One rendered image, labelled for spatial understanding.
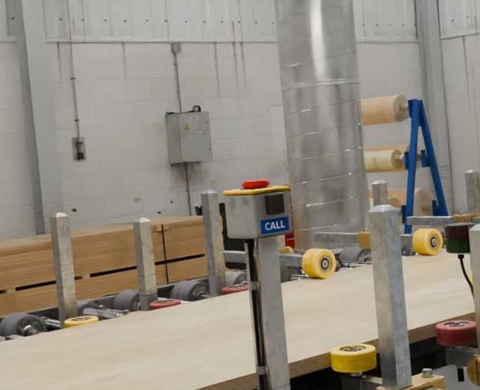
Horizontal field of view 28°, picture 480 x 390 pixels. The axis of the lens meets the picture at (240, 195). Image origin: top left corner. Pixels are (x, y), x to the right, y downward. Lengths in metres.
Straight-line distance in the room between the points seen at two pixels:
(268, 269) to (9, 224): 7.75
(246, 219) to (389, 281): 0.31
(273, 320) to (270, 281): 0.06
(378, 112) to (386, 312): 7.51
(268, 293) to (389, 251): 0.26
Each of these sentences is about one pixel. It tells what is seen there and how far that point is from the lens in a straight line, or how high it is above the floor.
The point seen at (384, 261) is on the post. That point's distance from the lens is 1.59.
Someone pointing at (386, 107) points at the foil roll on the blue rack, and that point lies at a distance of 9.00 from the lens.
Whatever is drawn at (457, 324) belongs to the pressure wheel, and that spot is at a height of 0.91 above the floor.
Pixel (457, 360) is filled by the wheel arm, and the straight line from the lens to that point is 1.91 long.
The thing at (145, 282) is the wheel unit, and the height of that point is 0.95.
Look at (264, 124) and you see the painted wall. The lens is 10.90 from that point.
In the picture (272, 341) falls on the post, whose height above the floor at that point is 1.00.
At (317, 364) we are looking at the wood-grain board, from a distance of 1.76.
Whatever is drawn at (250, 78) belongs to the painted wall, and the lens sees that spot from 10.82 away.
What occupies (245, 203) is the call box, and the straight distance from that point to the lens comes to 1.39.
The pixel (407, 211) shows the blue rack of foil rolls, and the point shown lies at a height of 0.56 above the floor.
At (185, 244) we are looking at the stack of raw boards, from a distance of 8.55.
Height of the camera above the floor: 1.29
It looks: 3 degrees down
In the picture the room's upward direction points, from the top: 5 degrees counter-clockwise
